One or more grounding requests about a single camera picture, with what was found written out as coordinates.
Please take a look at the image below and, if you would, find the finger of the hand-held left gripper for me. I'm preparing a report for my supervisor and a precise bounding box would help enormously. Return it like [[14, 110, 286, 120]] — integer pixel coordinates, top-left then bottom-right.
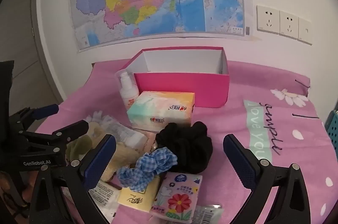
[[20, 120, 89, 159], [8, 104, 59, 132]]

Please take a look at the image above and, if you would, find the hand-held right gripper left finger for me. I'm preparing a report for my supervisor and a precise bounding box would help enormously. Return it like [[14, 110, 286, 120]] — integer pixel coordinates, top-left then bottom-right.
[[28, 134, 117, 224]]

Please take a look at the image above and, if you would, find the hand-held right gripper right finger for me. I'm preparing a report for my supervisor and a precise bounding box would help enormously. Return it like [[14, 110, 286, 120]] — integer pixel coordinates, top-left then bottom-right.
[[223, 134, 312, 224]]

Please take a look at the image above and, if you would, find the cream plush scrunchie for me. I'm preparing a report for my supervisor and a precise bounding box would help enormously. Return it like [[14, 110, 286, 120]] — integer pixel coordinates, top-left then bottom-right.
[[65, 122, 140, 182]]

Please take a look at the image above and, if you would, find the clear plastic packet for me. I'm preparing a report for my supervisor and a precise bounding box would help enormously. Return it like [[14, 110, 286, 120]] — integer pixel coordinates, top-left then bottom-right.
[[88, 112, 147, 146]]

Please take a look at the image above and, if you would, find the white printed sachet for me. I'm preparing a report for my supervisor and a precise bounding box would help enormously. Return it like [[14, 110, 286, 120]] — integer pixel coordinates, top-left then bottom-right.
[[88, 180, 122, 224]]

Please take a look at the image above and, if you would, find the yellow tissue pack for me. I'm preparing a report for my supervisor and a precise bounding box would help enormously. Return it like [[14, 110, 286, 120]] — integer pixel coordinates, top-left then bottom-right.
[[118, 175, 161, 212]]

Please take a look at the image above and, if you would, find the pink hand cream sachet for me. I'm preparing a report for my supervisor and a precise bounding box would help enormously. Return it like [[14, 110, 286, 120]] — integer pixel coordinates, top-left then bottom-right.
[[140, 130, 159, 153]]

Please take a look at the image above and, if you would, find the black scrunchie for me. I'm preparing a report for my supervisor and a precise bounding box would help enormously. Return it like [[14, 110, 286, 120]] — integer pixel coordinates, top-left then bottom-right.
[[155, 121, 213, 174]]

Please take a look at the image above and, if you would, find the blue checked scrunchie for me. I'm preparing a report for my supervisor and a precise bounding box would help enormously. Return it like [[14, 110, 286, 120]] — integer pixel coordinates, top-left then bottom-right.
[[117, 147, 178, 192]]

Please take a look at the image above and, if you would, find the clear barcode packet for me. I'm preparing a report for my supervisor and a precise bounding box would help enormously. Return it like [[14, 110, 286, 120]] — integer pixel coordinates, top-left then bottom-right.
[[194, 204, 224, 224]]

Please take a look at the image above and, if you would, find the pink floral tissue pack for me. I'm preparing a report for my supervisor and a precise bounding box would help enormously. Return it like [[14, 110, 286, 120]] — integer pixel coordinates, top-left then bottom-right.
[[150, 172, 203, 222]]

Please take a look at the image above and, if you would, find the pink cardboard box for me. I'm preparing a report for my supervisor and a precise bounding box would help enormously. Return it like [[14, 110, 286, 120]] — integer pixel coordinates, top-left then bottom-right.
[[124, 47, 230, 108]]

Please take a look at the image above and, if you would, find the person's left forearm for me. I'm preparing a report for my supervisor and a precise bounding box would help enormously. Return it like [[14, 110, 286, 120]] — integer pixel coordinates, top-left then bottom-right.
[[0, 171, 16, 214]]

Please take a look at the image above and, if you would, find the pink printed bedsheet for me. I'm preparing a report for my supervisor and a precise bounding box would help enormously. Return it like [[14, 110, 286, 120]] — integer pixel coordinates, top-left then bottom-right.
[[34, 60, 338, 224]]

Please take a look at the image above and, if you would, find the white pump bottle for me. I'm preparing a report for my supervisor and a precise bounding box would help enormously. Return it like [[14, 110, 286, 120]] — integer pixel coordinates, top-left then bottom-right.
[[115, 69, 140, 111]]

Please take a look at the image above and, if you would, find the grey door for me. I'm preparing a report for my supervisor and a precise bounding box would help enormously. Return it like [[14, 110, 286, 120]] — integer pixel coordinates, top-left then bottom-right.
[[0, 0, 65, 119]]

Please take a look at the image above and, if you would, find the pastel tissue box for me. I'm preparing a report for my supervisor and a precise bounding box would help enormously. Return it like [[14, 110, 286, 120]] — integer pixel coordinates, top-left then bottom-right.
[[127, 91, 196, 133]]

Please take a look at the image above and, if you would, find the blue perforated plastic basket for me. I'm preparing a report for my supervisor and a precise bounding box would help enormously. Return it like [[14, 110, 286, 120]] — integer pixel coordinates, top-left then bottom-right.
[[324, 109, 338, 153]]

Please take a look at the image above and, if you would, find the white wall socket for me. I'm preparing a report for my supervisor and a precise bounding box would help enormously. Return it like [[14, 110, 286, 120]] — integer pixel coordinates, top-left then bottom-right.
[[298, 17, 312, 45], [279, 11, 299, 40], [257, 5, 280, 35]]

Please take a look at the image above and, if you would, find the colourful wall map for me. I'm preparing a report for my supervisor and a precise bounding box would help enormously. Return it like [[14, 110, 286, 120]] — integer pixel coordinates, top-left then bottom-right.
[[69, 0, 254, 53]]

